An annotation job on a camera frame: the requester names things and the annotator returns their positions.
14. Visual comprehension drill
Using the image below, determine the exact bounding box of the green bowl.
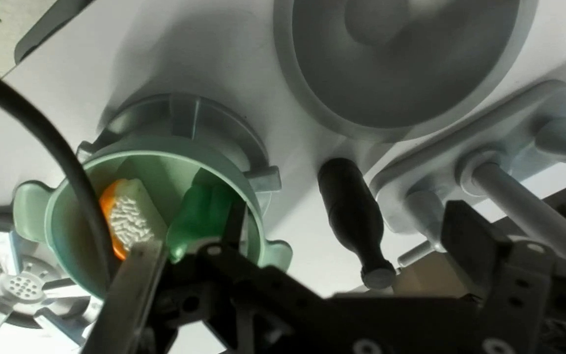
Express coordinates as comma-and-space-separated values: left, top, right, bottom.
12, 147, 293, 303

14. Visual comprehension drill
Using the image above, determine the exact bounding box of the orange toy food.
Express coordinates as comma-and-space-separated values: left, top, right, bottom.
96, 177, 161, 261

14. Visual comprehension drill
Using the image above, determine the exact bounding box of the grey toy faucet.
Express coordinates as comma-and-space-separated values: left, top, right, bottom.
365, 78, 566, 271

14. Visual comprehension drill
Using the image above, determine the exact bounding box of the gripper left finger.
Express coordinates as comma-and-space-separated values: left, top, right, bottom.
82, 236, 173, 354

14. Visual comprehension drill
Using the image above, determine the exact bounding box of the green plastic toy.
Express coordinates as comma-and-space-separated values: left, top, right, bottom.
165, 165, 249, 263

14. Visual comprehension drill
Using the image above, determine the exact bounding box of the silver sink basin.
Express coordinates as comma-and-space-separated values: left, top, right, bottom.
271, 0, 540, 143

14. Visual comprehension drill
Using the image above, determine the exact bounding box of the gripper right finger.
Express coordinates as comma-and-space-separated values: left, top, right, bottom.
440, 198, 556, 354

